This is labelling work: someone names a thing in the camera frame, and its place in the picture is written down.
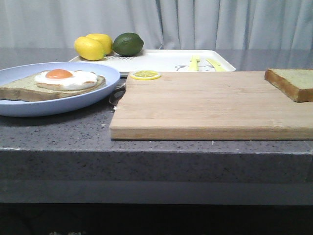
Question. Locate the light blue round plate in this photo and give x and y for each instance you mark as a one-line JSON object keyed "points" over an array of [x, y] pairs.
{"points": [[57, 106]]}

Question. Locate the wooden cutting board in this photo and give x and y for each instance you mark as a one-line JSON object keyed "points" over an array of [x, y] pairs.
{"points": [[209, 106]]}

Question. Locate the metal cutting board handle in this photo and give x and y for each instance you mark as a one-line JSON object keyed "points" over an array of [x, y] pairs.
{"points": [[117, 94]]}

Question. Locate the yellow plastic knife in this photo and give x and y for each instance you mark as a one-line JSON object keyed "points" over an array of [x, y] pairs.
{"points": [[216, 65]]}

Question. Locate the front yellow lemon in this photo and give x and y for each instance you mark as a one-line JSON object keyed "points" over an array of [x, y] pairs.
{"points": [[89, 49]]}

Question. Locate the green lime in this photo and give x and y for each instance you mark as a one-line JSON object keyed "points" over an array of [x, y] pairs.
{"points": [[128, 44]]}

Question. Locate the yellow lemon slice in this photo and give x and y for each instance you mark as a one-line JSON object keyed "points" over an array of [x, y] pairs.
{"points": [[145, 75]]}

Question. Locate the grey curtain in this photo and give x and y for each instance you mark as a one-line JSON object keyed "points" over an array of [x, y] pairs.
{"points": [[167, 24]]}

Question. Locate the white rectangular tray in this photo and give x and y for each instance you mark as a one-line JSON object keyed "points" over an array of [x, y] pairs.
{"points": [[165, 60]]}

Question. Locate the yellow plastic fork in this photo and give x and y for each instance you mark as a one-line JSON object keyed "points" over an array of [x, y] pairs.
{"points": [[193, 66]]}

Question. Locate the fried egg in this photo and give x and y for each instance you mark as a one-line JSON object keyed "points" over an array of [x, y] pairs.
{"points": [[65, 80]]}

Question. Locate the bread slice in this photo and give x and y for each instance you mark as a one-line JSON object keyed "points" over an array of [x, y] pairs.
{"points": [[25, 89], [297, 84]]}

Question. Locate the rear yellow lemon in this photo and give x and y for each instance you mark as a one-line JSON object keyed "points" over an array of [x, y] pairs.
{"points": [[104, 39]]}

